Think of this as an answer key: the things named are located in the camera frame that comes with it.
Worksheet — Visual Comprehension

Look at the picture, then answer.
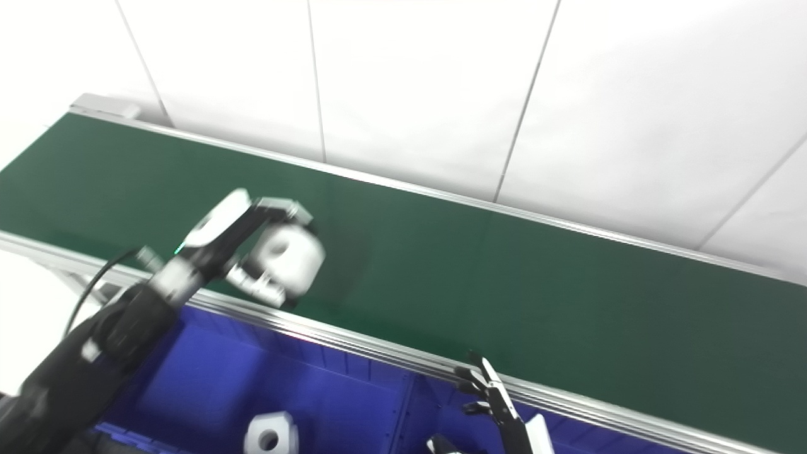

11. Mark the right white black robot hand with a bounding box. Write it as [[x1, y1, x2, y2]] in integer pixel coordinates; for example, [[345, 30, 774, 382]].
[[427, 351, 555, 454]]

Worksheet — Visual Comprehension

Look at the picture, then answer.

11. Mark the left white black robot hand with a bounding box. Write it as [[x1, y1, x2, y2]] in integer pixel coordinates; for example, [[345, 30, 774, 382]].
[[175, 188, 316, 310]]

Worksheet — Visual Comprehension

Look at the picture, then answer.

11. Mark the white hexagonal part with hole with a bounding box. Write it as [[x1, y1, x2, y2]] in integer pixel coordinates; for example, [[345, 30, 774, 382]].
[[251, 225, 327, 297], [244, 411, 299, 454]]

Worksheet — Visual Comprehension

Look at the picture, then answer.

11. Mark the blue plastic bin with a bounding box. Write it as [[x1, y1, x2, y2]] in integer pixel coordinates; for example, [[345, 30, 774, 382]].
[[403, 377, 700, 454], [93, 305, 414, 454]]

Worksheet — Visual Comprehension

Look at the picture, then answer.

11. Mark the grey conveyor support leg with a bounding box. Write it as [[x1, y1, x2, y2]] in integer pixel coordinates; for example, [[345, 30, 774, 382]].
[[43, 262, 136, 306]]

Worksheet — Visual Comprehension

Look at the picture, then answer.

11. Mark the green conveyor belt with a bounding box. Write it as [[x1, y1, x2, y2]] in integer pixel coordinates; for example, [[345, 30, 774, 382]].
[[0, 93, 807, 454], [0, 113, 807, 451]]

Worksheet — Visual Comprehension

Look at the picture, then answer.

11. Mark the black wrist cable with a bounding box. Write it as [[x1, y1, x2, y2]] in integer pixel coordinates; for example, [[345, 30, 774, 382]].
[[63, 245, 161, 338]]

